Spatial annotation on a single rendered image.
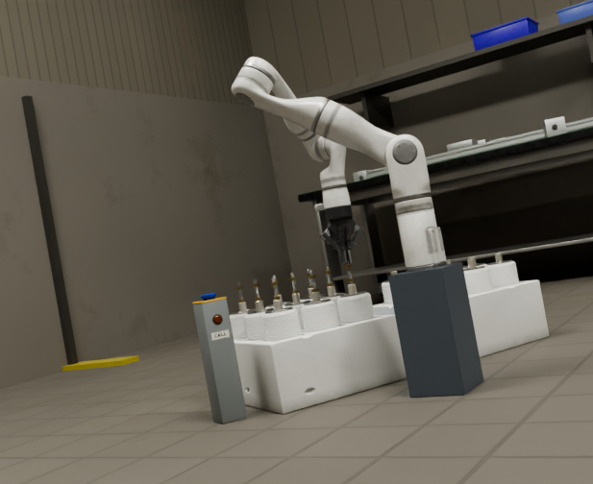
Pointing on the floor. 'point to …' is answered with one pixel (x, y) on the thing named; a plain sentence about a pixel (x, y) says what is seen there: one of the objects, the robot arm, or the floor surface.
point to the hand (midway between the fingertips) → (346, 256)
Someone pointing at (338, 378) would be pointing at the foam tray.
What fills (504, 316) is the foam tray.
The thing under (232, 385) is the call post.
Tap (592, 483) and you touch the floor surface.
